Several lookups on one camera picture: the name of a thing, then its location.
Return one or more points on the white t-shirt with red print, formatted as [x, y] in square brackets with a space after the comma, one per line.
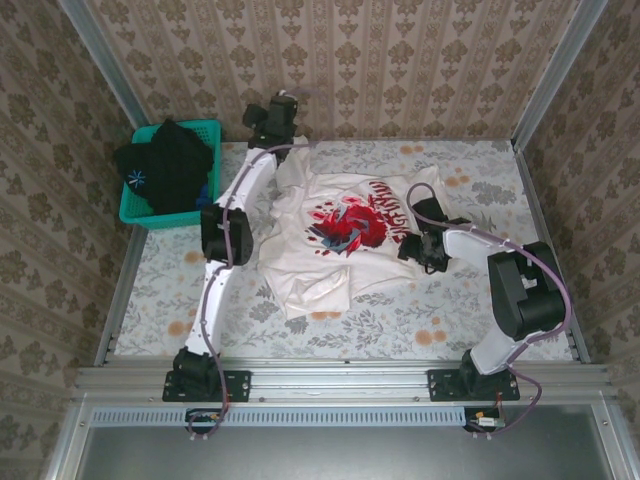
[310, 260]

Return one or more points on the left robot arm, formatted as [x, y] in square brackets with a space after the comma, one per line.
[215, 300]

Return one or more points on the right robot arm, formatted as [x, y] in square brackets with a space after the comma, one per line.
[525, 300]

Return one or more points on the blue t-shirt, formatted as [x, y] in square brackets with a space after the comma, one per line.
[202, 197]

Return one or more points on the black t-shirt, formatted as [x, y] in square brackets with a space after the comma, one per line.
[175, 160]

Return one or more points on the floral tablecloth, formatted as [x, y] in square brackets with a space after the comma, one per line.
[375, 325]

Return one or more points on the teal plastic basket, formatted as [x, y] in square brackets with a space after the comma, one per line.
[175, 220]

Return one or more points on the small connector board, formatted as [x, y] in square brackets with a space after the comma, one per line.
[487, 421]
[205, 417]

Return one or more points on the steel sheet panel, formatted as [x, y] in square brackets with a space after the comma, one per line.
[325, 455]

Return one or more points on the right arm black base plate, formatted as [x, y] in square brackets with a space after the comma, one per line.
[442, 387]

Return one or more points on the aluminium mounting rail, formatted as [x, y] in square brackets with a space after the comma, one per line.
[340, 385]

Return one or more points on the aluminium frame post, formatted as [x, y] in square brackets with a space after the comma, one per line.
[100, 55]
[560, 70]

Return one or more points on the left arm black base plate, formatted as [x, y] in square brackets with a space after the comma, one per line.
[235, 385]

